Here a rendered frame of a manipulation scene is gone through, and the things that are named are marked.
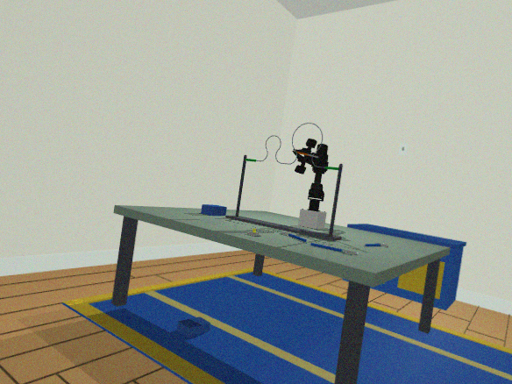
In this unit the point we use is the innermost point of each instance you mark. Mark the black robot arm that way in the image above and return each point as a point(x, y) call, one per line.
point(316, 188)

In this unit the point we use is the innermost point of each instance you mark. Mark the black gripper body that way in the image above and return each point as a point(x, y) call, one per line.
point(311, 143)

